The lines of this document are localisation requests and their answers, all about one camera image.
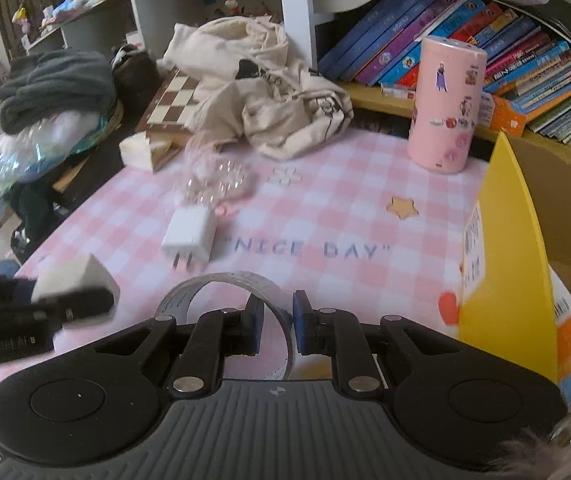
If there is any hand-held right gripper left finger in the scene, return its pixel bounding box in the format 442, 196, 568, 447
93, 292, 266, 395

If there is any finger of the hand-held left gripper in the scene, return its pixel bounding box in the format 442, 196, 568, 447
0, 275, 116, 333
0, 329, 57, 370

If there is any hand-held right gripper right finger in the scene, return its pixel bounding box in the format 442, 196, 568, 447
291, 290, 471, 395

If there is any grey white small box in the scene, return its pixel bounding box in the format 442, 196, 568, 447
32, 254, 121, 320

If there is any clear tape roll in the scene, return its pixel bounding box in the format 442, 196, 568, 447
157, 271, 297, 381

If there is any yellow cardboard box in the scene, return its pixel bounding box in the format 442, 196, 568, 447
458, 131, 571, 386

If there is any pink sticker cylinder container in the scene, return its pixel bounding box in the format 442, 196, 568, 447
408, 36, 489, 175

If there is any white charger plug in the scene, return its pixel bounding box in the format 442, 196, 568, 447
160, 205, 219, 275

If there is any pink checkered tablecloth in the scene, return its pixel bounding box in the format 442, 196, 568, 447
16, 127, 561, 391

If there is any clear plastic bag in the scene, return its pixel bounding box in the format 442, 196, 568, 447
0, 110, 119, 198

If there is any clear bag of beads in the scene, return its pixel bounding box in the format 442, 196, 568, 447
172, 132, 260, 212

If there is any white wooden block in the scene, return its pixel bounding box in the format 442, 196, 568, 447
119, 131, 172, 173

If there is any grey folded cloth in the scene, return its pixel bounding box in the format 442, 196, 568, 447
0, 50, 118, 135

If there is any wooden chessboard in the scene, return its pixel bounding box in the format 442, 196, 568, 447
134, 65, 206, 133

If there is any black bag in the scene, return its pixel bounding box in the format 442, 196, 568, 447
110, 44, 160, 108

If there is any beige cloth bag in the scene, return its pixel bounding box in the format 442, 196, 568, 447
158, 16, 355, 160

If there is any orange white flat box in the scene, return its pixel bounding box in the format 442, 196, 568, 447
478, 91, 529, 137

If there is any white bookshelf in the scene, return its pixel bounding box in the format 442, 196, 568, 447
10, 0, 571, 141

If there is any row of colourful books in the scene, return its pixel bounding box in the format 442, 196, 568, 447
317, 0, 571, 162

